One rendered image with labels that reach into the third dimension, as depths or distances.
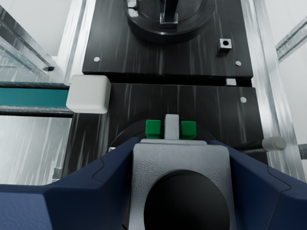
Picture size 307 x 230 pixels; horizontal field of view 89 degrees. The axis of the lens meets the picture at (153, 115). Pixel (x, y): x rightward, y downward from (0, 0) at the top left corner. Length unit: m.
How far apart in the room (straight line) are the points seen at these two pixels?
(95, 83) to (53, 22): 0.33
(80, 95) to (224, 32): 0.23
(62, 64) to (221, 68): 0.23
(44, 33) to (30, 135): 0.27
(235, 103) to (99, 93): 0.17
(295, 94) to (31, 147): 0.50
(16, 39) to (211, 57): 0.24
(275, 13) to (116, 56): 0.43
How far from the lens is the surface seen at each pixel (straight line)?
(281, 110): 0.27
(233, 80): 0.25
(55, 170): 0.23
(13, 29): 0.25
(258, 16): 0.35
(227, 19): 0.31
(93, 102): 0.20
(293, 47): 0.35
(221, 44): 0.26
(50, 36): 0.49
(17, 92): 0.31
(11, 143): 0.33
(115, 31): 0.28
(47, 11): 0.55
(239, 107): 0.23
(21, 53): 0.25
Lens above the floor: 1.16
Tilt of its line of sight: 73 degrees down
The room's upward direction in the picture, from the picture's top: 2 degrees counter-clockwise
